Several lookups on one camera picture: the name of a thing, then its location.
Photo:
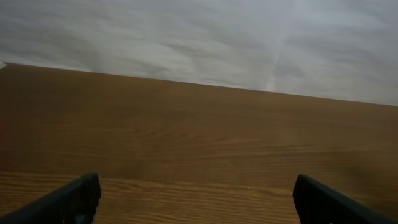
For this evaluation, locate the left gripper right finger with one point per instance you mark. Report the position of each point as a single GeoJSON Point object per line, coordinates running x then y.
{"type": "Point", "coordinates": [323, 205]}

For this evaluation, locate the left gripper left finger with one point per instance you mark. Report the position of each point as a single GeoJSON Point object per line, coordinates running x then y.
{"type": "Point", "coordinates": [71, 202]}

